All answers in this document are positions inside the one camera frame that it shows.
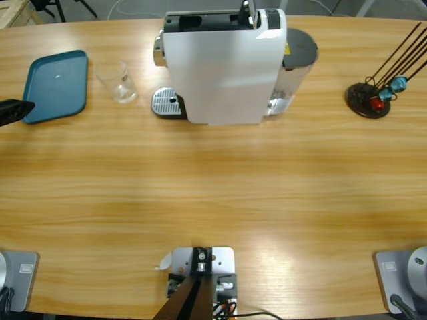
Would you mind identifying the teal plastic tray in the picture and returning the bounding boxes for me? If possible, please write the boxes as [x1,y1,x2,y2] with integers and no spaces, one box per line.
[21,49,89,125]

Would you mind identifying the metal drip tray grille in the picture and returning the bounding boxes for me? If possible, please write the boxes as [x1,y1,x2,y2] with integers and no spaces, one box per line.
[151,86,187,120]

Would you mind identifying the clear glass cup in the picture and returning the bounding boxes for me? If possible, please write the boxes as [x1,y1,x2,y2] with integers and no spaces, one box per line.
[95,59,139,104]

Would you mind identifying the clear water tank dark lid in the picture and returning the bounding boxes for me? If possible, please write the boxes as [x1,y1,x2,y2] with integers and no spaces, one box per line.
[265,28,320,117]

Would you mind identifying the black tripod legs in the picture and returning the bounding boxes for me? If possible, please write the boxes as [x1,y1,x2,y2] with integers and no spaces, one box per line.
[31,0,99,23]

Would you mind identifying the white cable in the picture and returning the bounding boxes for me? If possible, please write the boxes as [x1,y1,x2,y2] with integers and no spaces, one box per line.
[106,0,157,19]

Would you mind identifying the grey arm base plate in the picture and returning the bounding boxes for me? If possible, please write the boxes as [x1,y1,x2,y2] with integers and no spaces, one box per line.
[0,250,40,313]
[372,245,427,314]

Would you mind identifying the white tape tab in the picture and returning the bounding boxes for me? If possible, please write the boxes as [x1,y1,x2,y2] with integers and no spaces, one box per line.
[153,251,173,271]

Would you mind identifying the black capsule holder with rods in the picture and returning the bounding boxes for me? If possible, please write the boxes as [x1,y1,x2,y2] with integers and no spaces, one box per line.
[346,21,427,119]

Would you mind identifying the black base cable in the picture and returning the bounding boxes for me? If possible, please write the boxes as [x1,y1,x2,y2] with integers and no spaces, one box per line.
[0,287,16,314]
[390,293,418,320]

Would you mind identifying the black cable by mount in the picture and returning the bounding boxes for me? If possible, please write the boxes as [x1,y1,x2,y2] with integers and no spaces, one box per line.
[233,311,284,320]

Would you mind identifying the white mount block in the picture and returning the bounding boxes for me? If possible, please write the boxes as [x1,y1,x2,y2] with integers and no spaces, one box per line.
[166,245,238,316]

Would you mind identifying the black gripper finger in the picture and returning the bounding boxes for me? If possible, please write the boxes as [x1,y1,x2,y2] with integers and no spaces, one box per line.
[0,98,36,127]

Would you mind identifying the white capsule coffee machine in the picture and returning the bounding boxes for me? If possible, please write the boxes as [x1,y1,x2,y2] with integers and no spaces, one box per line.
[153,0,288,127]

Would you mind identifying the orange cable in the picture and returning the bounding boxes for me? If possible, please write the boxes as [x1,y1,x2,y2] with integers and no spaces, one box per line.
[213,298,238,316]

